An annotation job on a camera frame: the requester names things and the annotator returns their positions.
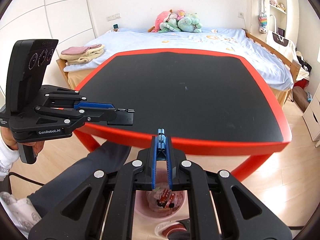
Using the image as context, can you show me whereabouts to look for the white drawer unit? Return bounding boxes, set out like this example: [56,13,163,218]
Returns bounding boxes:
[302,97,320,142]

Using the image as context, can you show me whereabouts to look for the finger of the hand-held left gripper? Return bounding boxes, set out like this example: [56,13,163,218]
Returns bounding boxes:
[44,92,115,110]
[34,106,117,125]

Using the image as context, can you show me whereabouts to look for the black bag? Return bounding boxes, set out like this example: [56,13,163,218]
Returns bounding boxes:
[296,51,312,73]

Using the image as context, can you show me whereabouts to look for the black table with red edge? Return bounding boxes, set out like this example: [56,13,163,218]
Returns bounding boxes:
[74,50,292,182]

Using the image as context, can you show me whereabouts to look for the pink plush toy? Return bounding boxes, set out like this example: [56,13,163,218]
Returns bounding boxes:
[153,10,175,32]

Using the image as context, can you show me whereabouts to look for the yellow bed skirt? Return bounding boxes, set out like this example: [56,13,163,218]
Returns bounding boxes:
[66,70,87,90]

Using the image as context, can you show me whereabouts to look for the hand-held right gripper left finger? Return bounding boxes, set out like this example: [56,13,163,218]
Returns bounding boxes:
[28,135,162,240]

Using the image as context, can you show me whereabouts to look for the plush toys on shelf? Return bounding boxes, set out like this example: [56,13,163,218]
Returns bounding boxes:
[269,0,287,11]

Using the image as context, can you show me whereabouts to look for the white patterned garment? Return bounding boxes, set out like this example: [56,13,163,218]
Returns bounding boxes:
[0,191,42,238]

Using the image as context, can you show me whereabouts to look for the grey and red slipper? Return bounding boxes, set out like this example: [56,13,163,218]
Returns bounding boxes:
[154,219,191,240]

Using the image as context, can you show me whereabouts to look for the bed with blue sheet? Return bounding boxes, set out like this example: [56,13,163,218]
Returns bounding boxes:
[56,27,302,105]
[64,28,294,90]

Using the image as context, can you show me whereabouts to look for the person's grey trousers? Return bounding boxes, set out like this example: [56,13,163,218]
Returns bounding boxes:
[26,140,133,220]

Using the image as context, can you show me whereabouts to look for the white cloth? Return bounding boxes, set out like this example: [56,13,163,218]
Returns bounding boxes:
[147,191,160,205]

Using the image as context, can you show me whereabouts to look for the pink waste bin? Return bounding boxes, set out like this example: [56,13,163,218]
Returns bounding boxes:
[135,189,190,221]

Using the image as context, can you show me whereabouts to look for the person's left hand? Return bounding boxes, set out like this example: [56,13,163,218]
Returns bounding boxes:
[0,126,45,157]

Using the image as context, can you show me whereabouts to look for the person's left forearm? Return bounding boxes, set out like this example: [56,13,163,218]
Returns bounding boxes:
[0,140,20,180]

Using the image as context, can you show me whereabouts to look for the folded pink blanket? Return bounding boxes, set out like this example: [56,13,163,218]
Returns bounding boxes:
[61,44,102,55]

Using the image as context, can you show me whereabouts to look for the green striped plush toy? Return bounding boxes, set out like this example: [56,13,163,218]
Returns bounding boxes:
[158,17,180,33]

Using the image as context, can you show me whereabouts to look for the folded cream blanket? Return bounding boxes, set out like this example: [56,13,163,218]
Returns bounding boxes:
[64,44,105,63]

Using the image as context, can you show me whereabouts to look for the long red box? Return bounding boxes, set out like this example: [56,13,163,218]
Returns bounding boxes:
[156,190,177,208]

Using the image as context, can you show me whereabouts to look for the white tote bag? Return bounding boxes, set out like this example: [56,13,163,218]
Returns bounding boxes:
[265,30,299,65]

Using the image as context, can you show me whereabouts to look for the teal plush toy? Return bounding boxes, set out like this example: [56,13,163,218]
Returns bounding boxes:
[178,12,203,33]

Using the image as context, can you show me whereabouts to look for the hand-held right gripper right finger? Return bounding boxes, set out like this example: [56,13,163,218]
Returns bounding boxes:
[164,135,293,240]

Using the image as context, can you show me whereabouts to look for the black chair rim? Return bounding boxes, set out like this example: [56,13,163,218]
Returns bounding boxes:
[9,171,44,187]

